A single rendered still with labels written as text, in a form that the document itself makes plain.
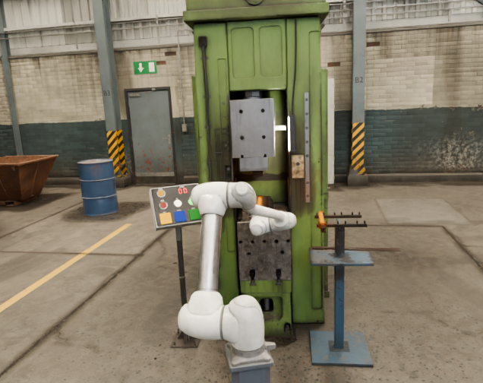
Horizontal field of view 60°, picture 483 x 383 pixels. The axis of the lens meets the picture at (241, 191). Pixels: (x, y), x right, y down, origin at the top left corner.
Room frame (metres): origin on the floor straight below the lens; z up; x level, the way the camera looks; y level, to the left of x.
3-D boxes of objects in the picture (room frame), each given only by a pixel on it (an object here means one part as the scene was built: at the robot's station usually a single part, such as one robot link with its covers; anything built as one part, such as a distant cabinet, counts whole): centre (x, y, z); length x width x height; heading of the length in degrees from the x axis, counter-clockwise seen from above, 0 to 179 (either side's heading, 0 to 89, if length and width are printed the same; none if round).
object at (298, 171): (3.02, -0.42, 1.27); 0.09 x 0.02 x 0.17; 86
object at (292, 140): (3.01, -0.39, 1.83); 0.07 x 0.04 x 0.90; 86
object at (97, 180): (7.01, 2.44, 0.44); 0.59 x 0.59 x 0.88
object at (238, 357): (1.76, -0.02, 0.63); 0.22 x 0.18 x 0.06; 99
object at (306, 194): (3.24, -0.50, 1.15); 0.44 x 0.26 x 2.30; 176
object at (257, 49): (3.26, -0.17, 2.06); 0.44 x 0.41 x 0.47; 176
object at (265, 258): (3.12, -0.17, 0.69); 0.56 x 0.38 x 0.45; 176
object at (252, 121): (3.11, -0.15, 1.56); 0.42 x 0.39 x 0.40; 176
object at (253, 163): (3.12, -0.11, 1.32); 0.42 x 0.20 x 0.10; 176
